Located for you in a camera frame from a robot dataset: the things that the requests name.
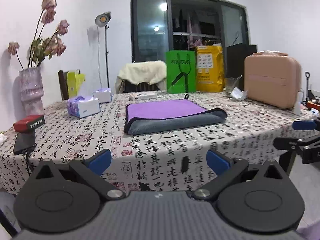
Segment dark wooden chair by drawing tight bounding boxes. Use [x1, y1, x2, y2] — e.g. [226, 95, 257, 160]
[114, 76, 166, 94]

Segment black phone cable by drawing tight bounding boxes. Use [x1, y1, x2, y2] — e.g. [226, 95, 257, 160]
[22, 149, 34, 177]

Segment yellow paper bag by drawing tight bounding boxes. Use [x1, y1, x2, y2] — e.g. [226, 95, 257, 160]
[196, 46, 225, 93]

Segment far purple tissue pack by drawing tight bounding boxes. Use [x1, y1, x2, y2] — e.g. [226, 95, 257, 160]
[93, 88, 113, 103]

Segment black smartphone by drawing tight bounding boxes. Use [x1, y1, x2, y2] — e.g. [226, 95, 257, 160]
[13, 131, 36, 155]

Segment black paper bag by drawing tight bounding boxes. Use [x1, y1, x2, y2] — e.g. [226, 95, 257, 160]
[226, 43, 257, 78]

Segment black framed window door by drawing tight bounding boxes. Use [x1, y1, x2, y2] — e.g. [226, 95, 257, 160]
[131, 0, 249, 62]

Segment pink hard case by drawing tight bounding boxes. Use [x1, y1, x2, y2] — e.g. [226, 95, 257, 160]
[244, 51, 302, 109]

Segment yellow-green open carton box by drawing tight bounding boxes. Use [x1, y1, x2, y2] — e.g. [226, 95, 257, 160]
[67, 69, 85, 98]

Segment white flat product box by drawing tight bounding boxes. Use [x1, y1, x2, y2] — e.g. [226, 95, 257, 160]
[129, 92, 158, 100]

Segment dark side chair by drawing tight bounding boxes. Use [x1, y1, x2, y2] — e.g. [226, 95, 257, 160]
[58, 70, 69, 100]

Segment red small box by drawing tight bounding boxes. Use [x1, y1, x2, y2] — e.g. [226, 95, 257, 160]
[13, 115, 46, 133]

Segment calligraphy print tablecloth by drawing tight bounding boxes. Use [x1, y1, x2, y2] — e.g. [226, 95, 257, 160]
[1, 93, 314, 194]

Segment studio light on stand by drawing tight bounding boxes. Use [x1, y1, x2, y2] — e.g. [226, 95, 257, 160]
[95, 11, 111, 87]

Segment white small bottle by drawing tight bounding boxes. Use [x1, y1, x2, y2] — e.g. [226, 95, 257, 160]
[293, 91, 303, 115]

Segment clear drinking glass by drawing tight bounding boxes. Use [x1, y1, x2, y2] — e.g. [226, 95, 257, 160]
[225, 77, 240, 97]

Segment purple tissue pack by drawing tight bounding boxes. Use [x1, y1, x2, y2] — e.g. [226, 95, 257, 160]
[93, 88, 113, 103]
[67, 96, 100, 119]

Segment crumpled white paper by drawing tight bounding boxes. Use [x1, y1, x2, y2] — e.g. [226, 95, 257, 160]
[231, 87, 247, 101]

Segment cream cloth on chair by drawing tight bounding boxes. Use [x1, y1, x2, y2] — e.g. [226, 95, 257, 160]
[116, 61, 167, 85]

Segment near purple tissue pack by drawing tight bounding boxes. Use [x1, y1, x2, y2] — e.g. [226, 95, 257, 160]
[67, 96, 100, 119]

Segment purple grey microfibre towel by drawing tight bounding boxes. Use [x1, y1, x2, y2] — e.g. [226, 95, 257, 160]
[124, 94, 227, 135]

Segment dried pink roses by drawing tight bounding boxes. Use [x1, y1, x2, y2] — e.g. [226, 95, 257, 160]
[7, 0, 70, 70]

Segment green mucun paper bag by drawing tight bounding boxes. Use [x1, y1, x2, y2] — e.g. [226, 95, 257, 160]
[166, 50, 196, 94]

